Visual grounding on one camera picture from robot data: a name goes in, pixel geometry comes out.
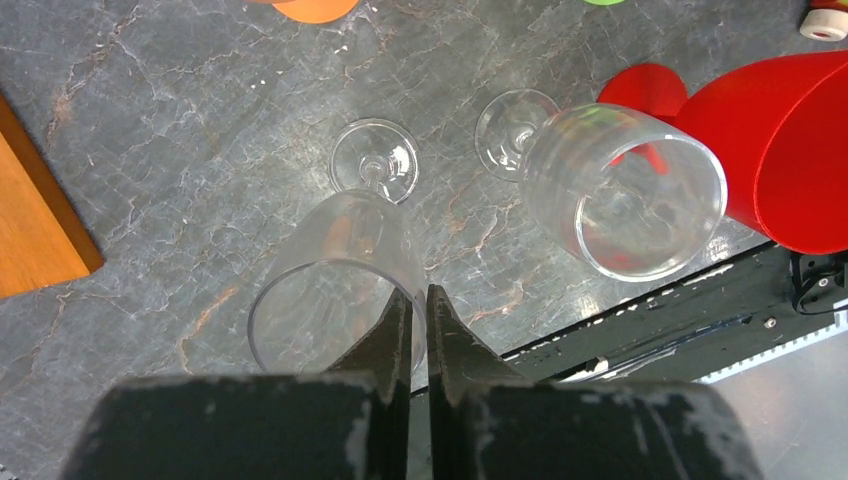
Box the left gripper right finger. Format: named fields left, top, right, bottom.
left=425, top=284, right=763, bottom=479

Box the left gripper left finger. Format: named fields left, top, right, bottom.
left=61, top=291, right=413, bottom=479

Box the clear wine glass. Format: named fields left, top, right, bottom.
left=474, top=89, right=728, bottom=283
left=247, top=118, right=426, bottom=373

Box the orange plastic wine glass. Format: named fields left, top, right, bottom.
left=253, top=0, right=359, bottom=24

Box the red plastic wine glass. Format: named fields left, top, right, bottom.
left=597, top=50, right=847, bottom=255

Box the green plastic wine glass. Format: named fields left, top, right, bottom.
left=584, top=0, right=625, bottom=7

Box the wooden rack base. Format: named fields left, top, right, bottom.
left=1, top=100, right=105, bottom=298

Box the red toy brick car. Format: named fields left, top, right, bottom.
left=799, top=0, right=847, bottom=42

